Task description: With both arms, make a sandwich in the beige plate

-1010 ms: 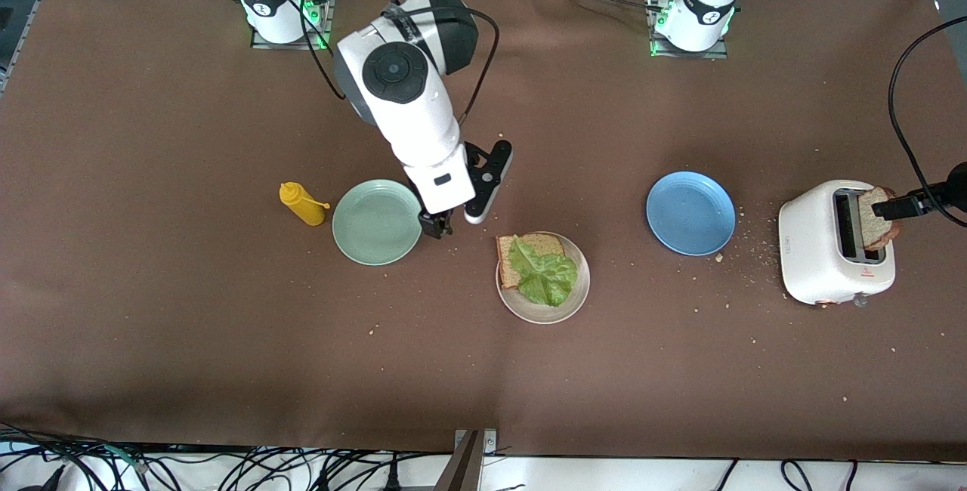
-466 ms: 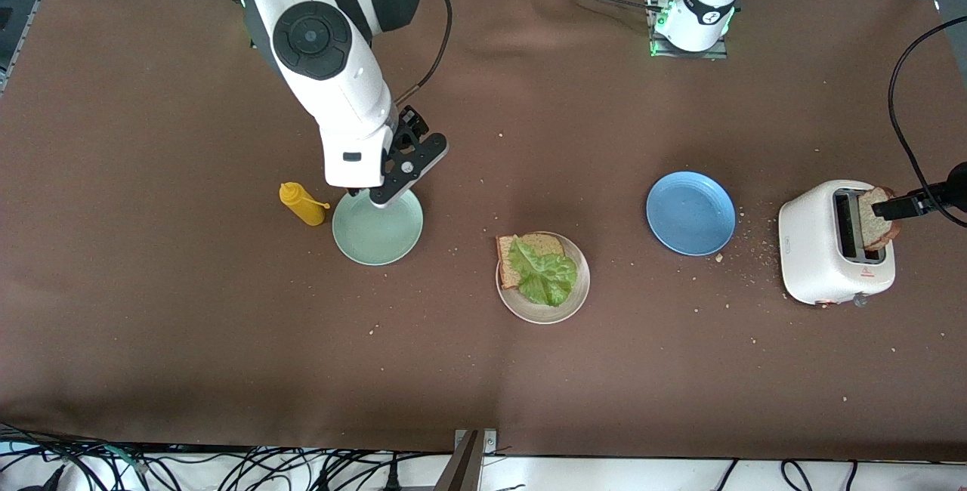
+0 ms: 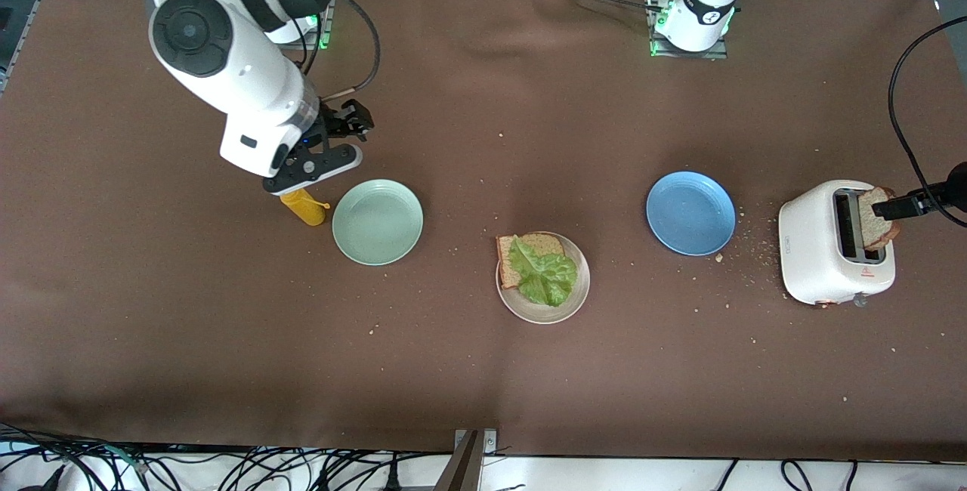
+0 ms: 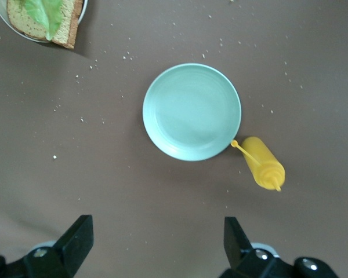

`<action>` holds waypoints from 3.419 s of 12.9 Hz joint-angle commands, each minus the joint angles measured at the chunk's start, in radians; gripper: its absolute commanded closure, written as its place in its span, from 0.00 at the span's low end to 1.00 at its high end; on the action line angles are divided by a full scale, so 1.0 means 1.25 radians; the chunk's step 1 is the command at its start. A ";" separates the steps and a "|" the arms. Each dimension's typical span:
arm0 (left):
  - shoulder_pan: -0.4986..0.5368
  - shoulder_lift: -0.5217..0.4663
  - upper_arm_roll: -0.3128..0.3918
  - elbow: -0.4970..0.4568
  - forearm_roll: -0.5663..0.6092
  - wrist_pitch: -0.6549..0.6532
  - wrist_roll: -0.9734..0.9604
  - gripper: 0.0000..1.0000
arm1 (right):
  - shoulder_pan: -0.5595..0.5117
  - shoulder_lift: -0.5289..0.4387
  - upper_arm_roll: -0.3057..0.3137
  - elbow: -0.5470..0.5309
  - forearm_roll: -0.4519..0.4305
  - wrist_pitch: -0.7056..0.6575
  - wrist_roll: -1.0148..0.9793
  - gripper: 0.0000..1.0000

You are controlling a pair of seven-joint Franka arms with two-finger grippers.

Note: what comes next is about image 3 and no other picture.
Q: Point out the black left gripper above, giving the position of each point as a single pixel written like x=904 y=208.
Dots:
x=900 y=208

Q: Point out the white toaster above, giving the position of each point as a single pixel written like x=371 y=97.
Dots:
x=812 y=249

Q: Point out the brown bread slice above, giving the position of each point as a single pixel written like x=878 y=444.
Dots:
x=876 y=233
x=506 y=272

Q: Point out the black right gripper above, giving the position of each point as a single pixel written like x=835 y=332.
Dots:
x=338 y=122

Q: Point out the blue plate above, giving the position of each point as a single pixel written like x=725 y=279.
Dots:
x=691 y=213

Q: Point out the pale green plate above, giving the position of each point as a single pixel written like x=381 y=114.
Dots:
x=378 y=223

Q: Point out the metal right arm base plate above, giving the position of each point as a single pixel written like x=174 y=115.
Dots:
x=323 y=38

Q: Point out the grey metal bracket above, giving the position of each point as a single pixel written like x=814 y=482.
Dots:
x=464 y=468

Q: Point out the yellow mustard squeeze bottle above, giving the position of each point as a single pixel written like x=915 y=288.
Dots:
x=306 y=210

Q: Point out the brown table cloth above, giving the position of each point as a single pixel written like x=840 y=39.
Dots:
x=483 y=136

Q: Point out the beige plate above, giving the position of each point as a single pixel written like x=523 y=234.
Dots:
x=548 y=313

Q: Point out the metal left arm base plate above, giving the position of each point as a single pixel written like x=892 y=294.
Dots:
x=687 y=55

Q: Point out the green lettuce leaf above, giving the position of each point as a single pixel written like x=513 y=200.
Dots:
x=548 y=276

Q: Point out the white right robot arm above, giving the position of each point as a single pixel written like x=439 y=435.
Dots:
x=242 y=91

